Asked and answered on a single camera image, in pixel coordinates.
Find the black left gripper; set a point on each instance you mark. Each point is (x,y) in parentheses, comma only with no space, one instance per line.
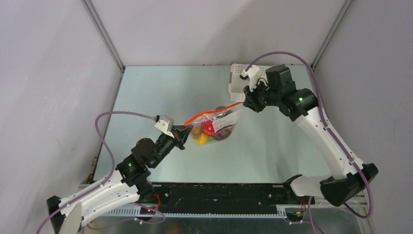
(180,132)

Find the brown toy kiwi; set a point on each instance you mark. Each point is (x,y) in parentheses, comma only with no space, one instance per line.
(196,132)

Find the clear zip bag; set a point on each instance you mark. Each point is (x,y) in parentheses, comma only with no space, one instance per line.
(232,117)

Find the white perforated plastic basket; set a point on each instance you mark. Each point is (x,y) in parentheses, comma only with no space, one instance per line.
(237,84)

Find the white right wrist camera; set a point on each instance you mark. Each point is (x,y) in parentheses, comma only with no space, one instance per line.
(252,73)

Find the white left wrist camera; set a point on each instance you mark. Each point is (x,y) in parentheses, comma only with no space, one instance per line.
(164,124)

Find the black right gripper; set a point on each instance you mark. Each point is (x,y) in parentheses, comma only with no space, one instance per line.
(250,101)

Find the dark maroon toy fig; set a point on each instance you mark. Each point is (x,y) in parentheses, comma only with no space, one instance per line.
(223,133)

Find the yellow green toy mango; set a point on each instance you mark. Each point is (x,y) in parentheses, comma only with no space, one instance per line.
(202,140)

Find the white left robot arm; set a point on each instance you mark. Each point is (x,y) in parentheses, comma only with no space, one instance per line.
(128,183)

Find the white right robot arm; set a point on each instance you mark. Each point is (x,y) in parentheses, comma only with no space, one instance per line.
(349,175)

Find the grey slotted cable duct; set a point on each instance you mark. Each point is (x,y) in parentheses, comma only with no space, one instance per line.
(136,211)

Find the red toy wax apple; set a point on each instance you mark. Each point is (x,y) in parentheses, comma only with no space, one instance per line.
(208,128)

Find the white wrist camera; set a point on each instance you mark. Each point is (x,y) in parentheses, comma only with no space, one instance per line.
(164,124)
(252,73)

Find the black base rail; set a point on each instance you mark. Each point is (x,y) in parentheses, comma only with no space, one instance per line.
(221,198)

